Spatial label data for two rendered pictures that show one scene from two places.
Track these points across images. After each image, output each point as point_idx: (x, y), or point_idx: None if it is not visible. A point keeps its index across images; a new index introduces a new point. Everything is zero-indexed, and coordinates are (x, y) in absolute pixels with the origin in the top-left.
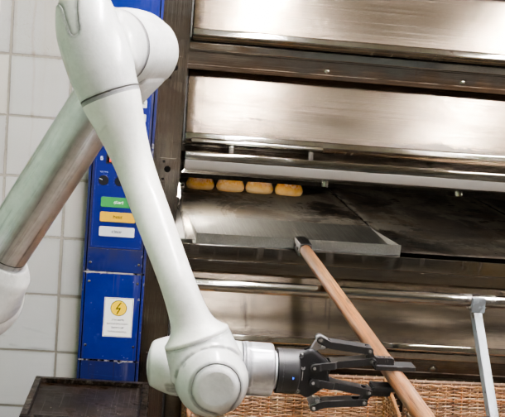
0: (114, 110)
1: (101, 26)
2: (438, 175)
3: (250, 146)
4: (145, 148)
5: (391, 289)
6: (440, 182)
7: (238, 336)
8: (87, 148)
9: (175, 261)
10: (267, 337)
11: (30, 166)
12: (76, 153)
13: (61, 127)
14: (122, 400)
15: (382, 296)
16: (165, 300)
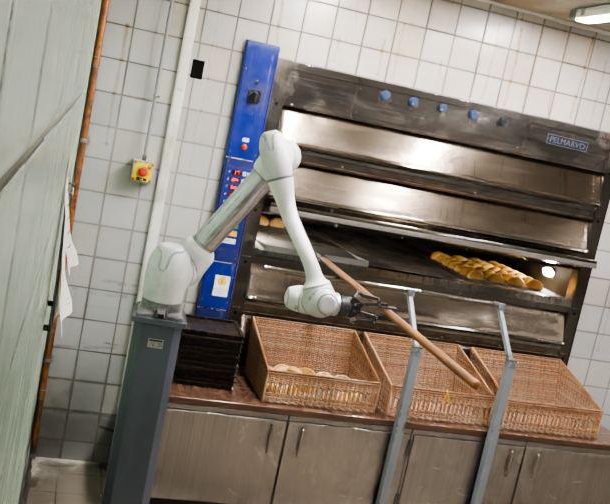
0: (284, 185)
1: (282, 148)
2: (394, 227)
3: (302, 202)
4: (294, 203)
5: (371, 281)
6: (395, 230)
7: (282, 301)
8: (256, 199)
9: (310, 252)
10: None
11: (227, 204)
12: (251, 200)
13: (246, 188)
14: (226, 327)
15: (366, 284)
16: (305, 268)
